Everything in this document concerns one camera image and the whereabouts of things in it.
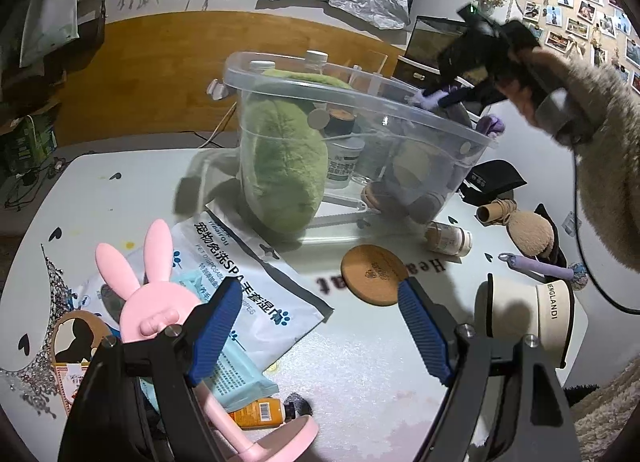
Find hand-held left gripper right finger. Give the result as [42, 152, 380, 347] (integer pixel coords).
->
[397, 276, 583, 462]

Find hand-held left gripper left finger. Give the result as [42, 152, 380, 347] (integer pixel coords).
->
[65, 276, 244, 462]

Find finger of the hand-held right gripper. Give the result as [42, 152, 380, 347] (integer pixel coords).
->
[424, 86, 476, 108]

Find purple plush toy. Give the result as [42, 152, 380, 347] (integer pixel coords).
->
[380, 84, 506, 223]

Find clear plastic storage bin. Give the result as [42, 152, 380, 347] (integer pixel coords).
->
[206, 50, 496, 243]

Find green avocado plush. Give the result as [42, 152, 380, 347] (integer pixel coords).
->
[239, 68, 353, 233]

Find person's right forearm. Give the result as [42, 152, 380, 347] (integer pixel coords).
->
[527, 49, 640, 273]

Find person's right hand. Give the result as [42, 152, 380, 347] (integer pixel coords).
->
[495, 46, 544, 120]

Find light blue tissue packet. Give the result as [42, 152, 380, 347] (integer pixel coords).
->
[175, 272, 281, 405]

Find white drawer unit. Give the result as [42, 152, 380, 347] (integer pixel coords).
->
[392, 54, 476, 92]

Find glass fish tank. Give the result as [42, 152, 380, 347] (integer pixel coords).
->
[405, 16, 468, 67]

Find white wet wipes packet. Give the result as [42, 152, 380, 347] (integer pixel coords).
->
[75, 209, 335, 378]

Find pink bunny stand mirror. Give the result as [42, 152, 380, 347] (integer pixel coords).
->
[95, 219, 321, 462]

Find round cork coaster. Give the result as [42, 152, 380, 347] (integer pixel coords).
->
[342, 244, 416, 305]

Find white visor with black band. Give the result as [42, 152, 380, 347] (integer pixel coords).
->
[472, 274, 576, 368]

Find orange tube with black cap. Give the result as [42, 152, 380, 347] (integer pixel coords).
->
[227, 393, 313, 430]

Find beige supplement bottle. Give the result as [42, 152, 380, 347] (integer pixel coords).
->
[425, 222, 473, 257]

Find dark jar with gold lid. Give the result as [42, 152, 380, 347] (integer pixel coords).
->
[327, 109, 356, 135]

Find white labelled jar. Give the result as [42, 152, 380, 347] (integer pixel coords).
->
[327, 137, 366, 187]

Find beige fuzzy pompom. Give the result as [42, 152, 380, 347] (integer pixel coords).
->
[506, 209, 557, 259]

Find white plastic tongs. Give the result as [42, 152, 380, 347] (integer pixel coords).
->
[320, 194, 382, 231]

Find round wooden silhouette coaster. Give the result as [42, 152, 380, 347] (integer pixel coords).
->
[50, 309, 116, 365]

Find silver sequin trim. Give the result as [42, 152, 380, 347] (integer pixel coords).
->
[0, 242, 76, 418]

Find beige shaggy rug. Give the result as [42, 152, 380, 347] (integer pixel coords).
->
[565, 367, 640, 448]

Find green cardboard box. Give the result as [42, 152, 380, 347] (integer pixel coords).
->
[0, 106, 58, 175]

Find white tote bag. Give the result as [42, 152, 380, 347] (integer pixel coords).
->
[20, 0, 81, 67]

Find wall photo collage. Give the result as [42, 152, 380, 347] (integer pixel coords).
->
[515, 0, 640, 92]

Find beige cord spool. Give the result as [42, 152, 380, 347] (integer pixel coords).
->
[475, 198, 517, 226]

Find floral fabric ball purple strap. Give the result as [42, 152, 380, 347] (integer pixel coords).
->
[498, 252, 591, 293]

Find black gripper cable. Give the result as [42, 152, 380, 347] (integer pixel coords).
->
[570, 142, 640, 315]

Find white cable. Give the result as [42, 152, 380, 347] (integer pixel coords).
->
[200, 86, 236, 147]

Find black floor cables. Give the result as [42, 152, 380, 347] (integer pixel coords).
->
[5, 157, 66, 210]

